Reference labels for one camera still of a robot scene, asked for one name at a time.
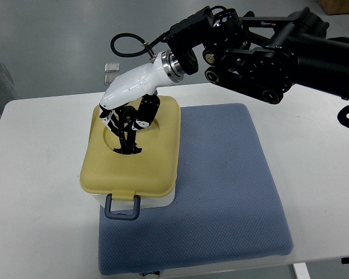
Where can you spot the brown cardboard box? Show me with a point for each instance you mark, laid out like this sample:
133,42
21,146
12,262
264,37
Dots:
335,7

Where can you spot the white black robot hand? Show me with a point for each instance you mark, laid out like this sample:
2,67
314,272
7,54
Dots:
139,83

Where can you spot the yellow box lid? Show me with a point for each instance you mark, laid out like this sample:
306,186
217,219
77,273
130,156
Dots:
151,173

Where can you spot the white storage box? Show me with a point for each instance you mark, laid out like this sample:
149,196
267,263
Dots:
146,202

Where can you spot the upper floor plate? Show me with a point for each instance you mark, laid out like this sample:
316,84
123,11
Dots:
111,67

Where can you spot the label under table edge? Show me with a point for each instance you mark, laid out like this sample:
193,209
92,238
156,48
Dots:
151,273

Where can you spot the white table leg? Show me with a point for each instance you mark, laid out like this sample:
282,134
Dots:
301,271

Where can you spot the blue padded mat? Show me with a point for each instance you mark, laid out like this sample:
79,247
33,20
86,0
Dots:
226,204

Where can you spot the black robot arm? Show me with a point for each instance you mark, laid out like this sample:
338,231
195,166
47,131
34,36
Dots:
263,57

